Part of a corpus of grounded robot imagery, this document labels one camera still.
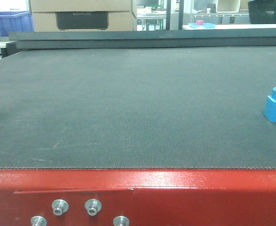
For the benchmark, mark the silver bolt upper right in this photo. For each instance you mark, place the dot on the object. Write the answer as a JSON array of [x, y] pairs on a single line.
[[93, 206]]

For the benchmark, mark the black vertical post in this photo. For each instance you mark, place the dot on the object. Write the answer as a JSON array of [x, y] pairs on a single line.
[[168, 14]]

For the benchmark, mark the blue plastic crate background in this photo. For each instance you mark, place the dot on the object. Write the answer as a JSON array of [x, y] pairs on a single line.
[[15, 21]]

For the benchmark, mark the silver bolt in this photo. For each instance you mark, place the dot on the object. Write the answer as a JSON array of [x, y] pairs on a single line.
[[59, 207], [93, 206], [38, 221], [121, 221]]

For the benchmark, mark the light blue tray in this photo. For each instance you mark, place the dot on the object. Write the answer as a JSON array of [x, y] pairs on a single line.
[[202, 26]]

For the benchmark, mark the dark grey conveyor belt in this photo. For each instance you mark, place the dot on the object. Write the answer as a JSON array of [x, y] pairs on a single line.
[[185, 108]]

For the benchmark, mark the cardboard box with black print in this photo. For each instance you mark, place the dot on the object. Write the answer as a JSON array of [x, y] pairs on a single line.
[[84, 15]]

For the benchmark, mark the red conveyor frame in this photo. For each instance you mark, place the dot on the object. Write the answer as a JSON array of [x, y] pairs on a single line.
[[147, 197]]

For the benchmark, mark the pink tape roll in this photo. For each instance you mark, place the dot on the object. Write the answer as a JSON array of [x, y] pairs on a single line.
[[199, 22]]

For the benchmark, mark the silver bolt upper left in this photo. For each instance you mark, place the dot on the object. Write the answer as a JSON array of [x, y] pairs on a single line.
[[59, 207]]

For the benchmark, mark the silver bolt lower left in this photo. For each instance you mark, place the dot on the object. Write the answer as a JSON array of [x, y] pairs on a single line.
[[38, 221]]

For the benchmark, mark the silver bolt lower right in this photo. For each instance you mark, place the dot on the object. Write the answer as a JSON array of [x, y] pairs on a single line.
[[121, 221]]

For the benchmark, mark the black bin background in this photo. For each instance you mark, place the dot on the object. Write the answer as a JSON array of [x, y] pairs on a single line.
[[262, 11]]

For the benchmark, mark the dark grey conveyor back rail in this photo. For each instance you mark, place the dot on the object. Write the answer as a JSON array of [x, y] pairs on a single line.
[[146, 39]]

